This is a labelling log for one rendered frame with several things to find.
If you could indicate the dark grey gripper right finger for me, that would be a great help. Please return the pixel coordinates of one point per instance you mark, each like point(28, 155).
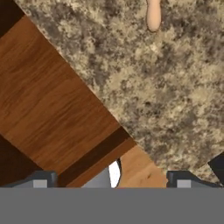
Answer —
point(175, 176)

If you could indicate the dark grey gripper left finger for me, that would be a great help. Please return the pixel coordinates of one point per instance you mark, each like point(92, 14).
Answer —
point(46, 178)

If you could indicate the light wooden drawer inside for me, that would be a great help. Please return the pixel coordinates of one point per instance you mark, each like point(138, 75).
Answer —
point(141, 172)

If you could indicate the brown wooden drawer front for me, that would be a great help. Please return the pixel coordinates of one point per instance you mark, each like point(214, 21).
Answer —
point(98, 169)

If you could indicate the black angular object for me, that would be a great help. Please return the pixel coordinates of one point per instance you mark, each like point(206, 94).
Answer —
point(218, 168)

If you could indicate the white and grey round object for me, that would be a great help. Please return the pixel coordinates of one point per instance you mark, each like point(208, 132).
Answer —
point(114, 175)

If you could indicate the brown wooden cupboard front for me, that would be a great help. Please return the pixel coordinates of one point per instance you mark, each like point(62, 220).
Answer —
point(52, 102)

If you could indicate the pale beige rounded wooden stick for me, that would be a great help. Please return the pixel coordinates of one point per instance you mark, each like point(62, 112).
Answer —
point(153, 16)

